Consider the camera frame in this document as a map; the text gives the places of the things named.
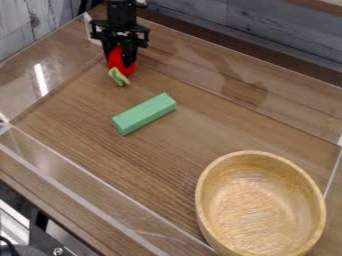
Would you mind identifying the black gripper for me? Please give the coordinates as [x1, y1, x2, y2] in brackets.
[90, 0, 150, 67]

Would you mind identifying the red plush radish toy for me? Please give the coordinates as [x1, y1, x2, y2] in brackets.
[107, 46, 135, 87]

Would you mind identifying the green rectangular block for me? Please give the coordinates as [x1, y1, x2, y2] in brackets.
[113, 93, 177, 136]

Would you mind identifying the wooden bowl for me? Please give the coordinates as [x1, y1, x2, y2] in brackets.
[195, 150, 326, 256]

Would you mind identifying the clear acrylic tray wall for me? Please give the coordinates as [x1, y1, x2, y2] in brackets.
[0, 19, 342, 256]

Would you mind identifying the black table leg bracket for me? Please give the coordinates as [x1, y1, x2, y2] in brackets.
[28, 209, 78, 256]

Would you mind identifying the black cable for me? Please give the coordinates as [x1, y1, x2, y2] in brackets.
[0, 234, 24, 256]

